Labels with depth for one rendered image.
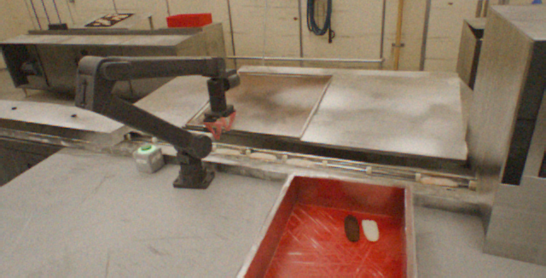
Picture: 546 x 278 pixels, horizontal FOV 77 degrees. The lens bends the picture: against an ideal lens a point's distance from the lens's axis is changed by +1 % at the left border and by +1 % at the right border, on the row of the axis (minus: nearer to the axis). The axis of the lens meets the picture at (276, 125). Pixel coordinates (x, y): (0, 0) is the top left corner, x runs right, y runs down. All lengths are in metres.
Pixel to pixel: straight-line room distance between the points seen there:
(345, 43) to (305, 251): 4.13
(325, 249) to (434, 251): 0.25
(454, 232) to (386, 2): 3.91
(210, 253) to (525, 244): 0.71
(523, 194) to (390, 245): 0.30
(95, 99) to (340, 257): 0.67
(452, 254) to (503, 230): 0.12
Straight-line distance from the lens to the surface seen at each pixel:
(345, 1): 4.75
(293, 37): 5.01
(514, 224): 0.91
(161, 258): 0.94
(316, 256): 0.86
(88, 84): 0.90
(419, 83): 1.58
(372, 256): 0.88
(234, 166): 1.16
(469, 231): 1.01
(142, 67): 0.95
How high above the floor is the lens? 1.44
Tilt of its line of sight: 24 degrees down
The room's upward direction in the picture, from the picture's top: 4 degrees counter-clockwise
